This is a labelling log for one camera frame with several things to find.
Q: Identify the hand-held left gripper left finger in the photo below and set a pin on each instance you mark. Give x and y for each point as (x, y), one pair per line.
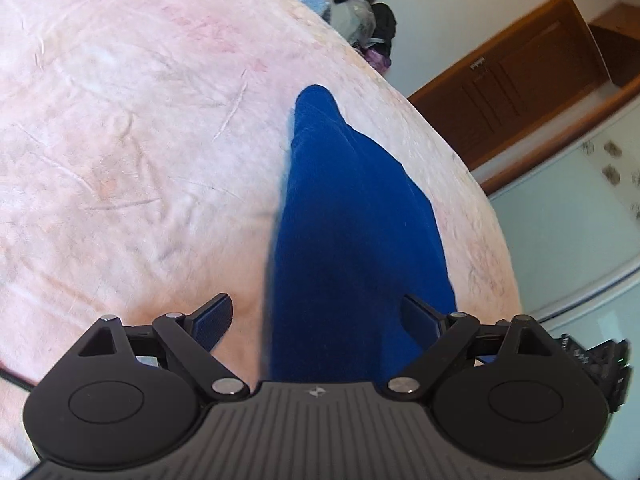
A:
(215, 316)

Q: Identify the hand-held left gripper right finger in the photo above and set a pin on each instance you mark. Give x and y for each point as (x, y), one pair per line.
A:
(420, 319)

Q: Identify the blue pants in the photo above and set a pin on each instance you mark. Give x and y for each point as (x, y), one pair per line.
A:
(345, 220)

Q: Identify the pile of dark clothes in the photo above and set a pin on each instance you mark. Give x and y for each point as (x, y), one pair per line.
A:
(375, 15)

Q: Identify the frosted glass wardrobe door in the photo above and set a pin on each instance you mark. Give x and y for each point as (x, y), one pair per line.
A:
(565, 240)

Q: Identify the pink blanket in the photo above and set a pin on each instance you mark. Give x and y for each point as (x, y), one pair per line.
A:
(140, 150)

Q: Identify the wooden door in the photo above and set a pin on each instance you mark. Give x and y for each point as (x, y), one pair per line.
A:
(510, 85)

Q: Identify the purple cloth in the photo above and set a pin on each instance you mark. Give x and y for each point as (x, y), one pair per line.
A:
(378, 60)

